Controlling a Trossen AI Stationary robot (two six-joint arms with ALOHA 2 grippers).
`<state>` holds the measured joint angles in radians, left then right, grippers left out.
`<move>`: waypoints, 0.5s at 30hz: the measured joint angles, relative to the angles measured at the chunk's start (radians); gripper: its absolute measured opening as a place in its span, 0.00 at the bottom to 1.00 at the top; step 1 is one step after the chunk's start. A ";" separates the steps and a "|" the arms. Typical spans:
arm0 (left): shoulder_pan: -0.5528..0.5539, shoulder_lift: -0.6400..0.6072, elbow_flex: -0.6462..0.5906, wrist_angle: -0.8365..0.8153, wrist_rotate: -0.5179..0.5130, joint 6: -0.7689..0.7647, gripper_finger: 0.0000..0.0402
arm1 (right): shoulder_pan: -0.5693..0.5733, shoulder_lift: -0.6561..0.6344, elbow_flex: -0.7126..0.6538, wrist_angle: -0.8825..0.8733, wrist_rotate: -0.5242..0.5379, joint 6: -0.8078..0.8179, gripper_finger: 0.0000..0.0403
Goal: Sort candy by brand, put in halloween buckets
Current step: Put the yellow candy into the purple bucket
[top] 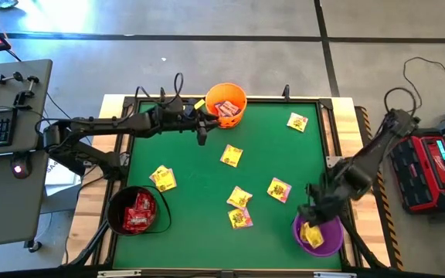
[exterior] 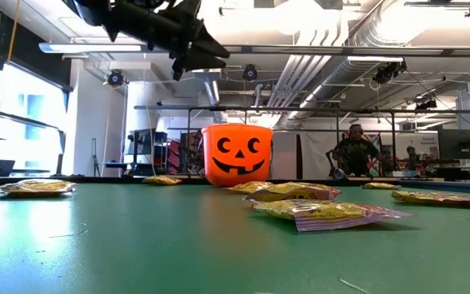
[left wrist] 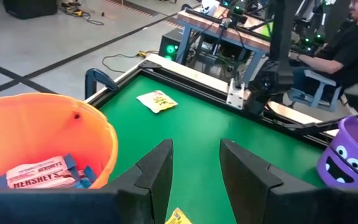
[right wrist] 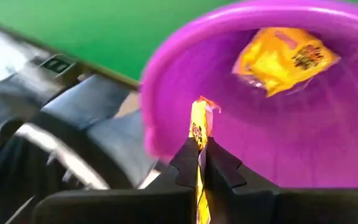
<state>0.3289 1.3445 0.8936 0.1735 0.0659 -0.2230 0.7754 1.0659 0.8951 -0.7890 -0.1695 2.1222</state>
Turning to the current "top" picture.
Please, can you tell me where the silver metal bracket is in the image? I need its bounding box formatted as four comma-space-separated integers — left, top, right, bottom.
314, 271, 358, 278
97, 270, 142, 278

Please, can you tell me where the black desk foot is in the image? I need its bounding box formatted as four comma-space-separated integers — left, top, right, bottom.
23, 239, 42, 254

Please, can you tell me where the black floor cable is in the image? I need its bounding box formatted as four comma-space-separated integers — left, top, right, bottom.
402, 56, 445, 113

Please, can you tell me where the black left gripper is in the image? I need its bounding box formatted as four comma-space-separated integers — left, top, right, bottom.
160, 100, 221, 147

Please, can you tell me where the yellow Sour Patch candy pack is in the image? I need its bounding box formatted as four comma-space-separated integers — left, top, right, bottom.
306, 225, 325, 249
266, 177, 293, 205
148, 164, 169, 183
227, 207, 254, 230
286, 112, 309, 134
299, 222, 311, 244
219, 144, 244, 168
153, 168, 178, 193
226, 185, 253, 211

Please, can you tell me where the black plastic bucket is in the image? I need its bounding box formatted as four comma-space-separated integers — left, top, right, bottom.
105, 185, 172, 237

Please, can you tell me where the red black power station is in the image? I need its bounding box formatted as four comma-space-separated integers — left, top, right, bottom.
390, 130, 445, 215

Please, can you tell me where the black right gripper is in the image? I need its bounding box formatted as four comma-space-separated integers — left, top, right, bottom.
297, 183, 343, 229

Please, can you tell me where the black computer mouse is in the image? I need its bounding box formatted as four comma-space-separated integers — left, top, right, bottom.
11, 153, 32, 180

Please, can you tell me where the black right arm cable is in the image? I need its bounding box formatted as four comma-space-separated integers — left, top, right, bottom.
383, 86, 419, 117

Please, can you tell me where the yellow black hazard strip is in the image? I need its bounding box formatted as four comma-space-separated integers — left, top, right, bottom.
369, 169, 405, 271

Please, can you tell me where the orange pumpkin face bucket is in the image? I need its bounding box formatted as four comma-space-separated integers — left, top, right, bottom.
205, 82, 248, 130

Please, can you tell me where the green table mat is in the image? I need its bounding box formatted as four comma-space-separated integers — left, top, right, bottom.
113, 102, 342, 271

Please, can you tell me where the purple plastic bucket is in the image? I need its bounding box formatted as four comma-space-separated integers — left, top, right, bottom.
291, 211, 345, 259

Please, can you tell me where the Hershey's cookies cream bar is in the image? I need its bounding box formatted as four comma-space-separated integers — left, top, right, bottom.
213, 101, 229, 118
224, 100, 243, 117

